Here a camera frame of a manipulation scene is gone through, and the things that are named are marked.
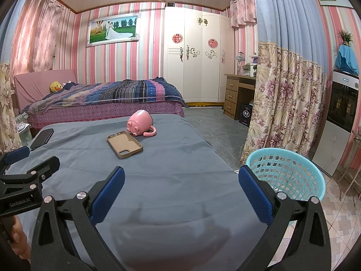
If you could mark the desk lamp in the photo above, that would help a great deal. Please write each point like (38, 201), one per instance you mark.
(239, 58)

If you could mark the purple dotted bed base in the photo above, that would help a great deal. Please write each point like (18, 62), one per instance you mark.
(98, 111)

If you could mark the blue cloth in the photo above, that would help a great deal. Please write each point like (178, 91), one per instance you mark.
(347, 59)

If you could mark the black box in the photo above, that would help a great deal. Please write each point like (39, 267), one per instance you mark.
(246, 114)

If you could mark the pink bed headboard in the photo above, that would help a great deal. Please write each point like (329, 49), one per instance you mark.
(36, 82)

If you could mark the white wardrobe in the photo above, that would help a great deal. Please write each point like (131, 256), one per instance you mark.
(197, 76)

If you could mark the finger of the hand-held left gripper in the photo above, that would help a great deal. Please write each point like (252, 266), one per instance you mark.
(17, 153)
(46, 166)

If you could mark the yellow duck plush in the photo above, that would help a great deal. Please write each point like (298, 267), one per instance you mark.
(55, 86)

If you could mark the person's left hand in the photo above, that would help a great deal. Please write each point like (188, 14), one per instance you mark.
(18, 231)

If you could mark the blue floral curtain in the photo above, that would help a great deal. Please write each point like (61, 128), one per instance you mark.
(7, 104)
(282, 90)

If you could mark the potted green plant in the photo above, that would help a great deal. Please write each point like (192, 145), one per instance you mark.
(344, 36)

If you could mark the wooden desk with drawers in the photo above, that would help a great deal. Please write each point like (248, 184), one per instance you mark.
(232, 90)

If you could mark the pink patterned window curtain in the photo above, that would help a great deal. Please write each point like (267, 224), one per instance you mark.
(36, 34)

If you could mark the black smartphone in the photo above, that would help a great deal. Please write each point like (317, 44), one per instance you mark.
(42, 139)

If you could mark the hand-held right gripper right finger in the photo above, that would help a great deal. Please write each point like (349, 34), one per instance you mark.
(256, 197)

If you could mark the pink pig mug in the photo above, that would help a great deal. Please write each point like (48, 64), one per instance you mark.
(139, 121)

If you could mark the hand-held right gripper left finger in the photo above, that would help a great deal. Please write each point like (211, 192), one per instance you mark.
(108, 194)

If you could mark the pink curtain valance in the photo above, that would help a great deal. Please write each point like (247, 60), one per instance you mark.
(242, 11)

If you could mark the light blue plastic basket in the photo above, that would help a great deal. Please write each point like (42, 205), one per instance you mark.
(303, 196)

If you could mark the pale green side cabinet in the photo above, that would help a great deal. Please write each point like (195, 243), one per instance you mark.
(25, 135)

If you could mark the white printer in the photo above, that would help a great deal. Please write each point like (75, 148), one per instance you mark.
(248, 69)

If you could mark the purple patchwork quilt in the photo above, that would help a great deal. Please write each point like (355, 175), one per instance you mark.
(112, 90)

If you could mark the red round paper decoration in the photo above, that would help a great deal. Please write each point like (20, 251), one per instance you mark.
(178, 38)
(212, 43)

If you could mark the brown phone case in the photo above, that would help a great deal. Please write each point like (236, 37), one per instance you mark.
(124, 145)

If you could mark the framed wedding picture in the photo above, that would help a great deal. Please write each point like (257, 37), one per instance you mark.
(112, 29)

